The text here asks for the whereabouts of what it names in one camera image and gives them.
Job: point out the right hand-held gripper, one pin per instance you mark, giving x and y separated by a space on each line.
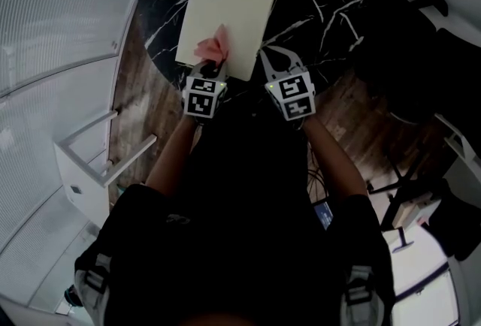
293 89

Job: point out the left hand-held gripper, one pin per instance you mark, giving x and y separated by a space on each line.
203 99

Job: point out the pink cloth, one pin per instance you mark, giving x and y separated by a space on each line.
212 48

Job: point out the cream rectangular board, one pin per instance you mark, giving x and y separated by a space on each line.
225 5

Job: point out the person's left forearm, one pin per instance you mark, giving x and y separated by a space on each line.
171 159

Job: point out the person's right forearm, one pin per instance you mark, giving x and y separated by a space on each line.
334 163

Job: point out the black office chair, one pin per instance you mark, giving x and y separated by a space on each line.
413 65

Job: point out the person's black clothing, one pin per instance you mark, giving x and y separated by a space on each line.
240 223

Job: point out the small blue device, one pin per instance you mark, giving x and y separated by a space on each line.
324 215

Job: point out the white window blinds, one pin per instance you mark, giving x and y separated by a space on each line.
56 16

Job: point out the black metal legs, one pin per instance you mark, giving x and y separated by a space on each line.
392 204

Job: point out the white box with pink patch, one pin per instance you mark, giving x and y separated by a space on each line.
409 213

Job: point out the white desk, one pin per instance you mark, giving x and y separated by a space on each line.
466 170

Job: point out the white table frame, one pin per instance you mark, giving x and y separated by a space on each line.
75 174

